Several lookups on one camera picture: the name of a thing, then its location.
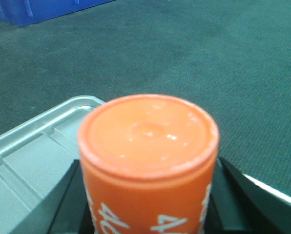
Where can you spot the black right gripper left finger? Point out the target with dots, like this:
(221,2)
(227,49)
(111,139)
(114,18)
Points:
(65,210)

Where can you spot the grey plastic tray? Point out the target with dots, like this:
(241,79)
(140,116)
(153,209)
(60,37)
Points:
(37,161)

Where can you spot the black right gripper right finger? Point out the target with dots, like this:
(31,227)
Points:
(241,204)

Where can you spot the blue bin on conveyor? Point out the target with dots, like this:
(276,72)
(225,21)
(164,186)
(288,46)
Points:
(26,12)

